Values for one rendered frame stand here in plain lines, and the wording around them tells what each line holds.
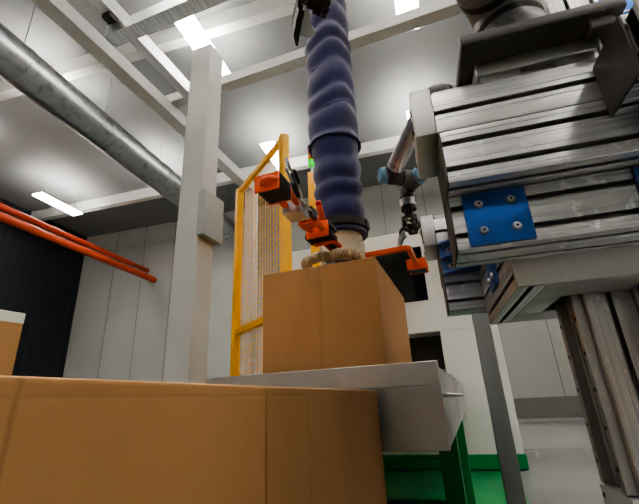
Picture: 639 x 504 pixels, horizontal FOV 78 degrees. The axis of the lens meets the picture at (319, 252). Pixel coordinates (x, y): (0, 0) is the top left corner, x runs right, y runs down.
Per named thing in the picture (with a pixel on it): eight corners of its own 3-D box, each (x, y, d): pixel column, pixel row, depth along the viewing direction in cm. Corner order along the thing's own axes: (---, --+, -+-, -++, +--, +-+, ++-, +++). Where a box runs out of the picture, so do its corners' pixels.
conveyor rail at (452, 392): (458, 411, 302) (454, 385, 309) (466, 411, 300) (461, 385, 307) (429, 447, 98) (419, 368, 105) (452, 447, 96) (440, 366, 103)
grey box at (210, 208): (215, 246, 247) (217, 203, 258) (222, 244, 246) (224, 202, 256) (195, 234, 230) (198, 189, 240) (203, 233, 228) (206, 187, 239)
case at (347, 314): (325, 395, 176) (321, 308, 191) (415, 390, 164) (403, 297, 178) (262, 396, 123) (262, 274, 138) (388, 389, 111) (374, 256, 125)
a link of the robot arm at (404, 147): (426, 89, 140) (379, 190, 177) (454, 93, 143) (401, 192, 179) (417, 72, 147) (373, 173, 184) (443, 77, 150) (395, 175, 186)
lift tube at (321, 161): (325, 250, 177) (315, 72, 214) (373, 242, 170) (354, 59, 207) (307, 232, 158) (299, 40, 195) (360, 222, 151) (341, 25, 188)
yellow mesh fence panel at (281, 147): (219, 501, 234) (230, 191, 309) (235, 499, 239) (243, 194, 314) (287, 537, 166) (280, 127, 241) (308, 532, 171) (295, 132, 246)
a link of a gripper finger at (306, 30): (313, 53, 98) (322, 13, 97) (291, 44, 96) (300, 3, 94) (308, 55, 101) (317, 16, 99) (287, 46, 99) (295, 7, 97)
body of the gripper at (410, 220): (401, 228, 180) (398, 205, 184) (405, 235, 187) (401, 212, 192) (418, 225, 177) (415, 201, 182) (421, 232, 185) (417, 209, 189)
